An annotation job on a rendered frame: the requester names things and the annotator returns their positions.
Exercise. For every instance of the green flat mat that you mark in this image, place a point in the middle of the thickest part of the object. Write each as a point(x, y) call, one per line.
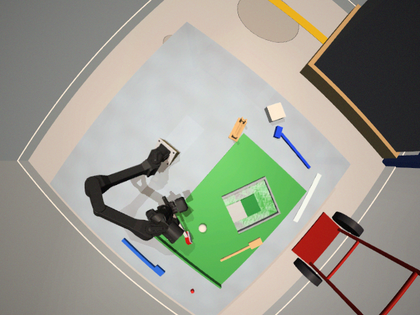
point(245, 162)

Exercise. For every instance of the white flat bar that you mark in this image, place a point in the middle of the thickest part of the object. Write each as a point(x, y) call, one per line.
point(307, 197)

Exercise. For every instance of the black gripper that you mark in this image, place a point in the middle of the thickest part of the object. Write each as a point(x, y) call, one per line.
point(173, 207)

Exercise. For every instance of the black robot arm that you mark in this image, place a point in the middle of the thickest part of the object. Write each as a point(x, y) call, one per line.
point(160, 224)

